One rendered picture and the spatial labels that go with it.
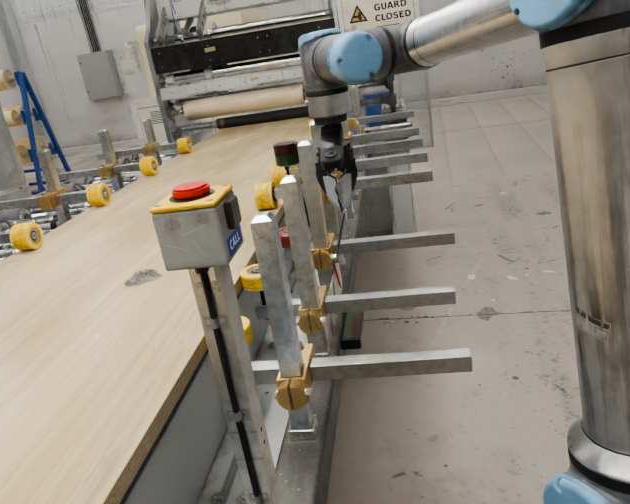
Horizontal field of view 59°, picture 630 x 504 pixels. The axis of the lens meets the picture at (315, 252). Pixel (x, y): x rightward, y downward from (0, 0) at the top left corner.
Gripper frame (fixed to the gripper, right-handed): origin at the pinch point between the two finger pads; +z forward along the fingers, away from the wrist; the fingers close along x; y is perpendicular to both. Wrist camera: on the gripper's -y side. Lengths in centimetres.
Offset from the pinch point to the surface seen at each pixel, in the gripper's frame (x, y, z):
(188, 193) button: 7, -66, -24
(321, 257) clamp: 7.4, 6.9, 14.3
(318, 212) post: 6.9, 9.7, 3.6
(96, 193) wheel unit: 96, 67, 5
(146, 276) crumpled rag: 45.5, -8.6, 8.8
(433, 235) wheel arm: -20.2, 13.9, 14.0
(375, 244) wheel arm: -5.6, 13.9, 14.9
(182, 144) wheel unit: 97, 162, 6
